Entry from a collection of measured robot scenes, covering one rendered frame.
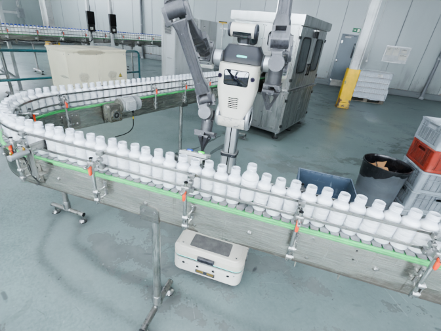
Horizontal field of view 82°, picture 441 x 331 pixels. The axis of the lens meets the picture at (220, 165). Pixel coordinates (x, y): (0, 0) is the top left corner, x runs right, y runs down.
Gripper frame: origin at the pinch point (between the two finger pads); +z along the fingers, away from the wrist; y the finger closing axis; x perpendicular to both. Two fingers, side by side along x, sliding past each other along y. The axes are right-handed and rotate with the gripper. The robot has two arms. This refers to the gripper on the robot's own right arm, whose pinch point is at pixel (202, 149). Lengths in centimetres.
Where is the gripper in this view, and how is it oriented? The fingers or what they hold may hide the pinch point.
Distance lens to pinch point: 125.2
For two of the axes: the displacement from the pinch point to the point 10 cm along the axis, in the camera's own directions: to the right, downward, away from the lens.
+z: -1.9, 9.7, 1.4
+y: 9.5, 2.2, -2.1
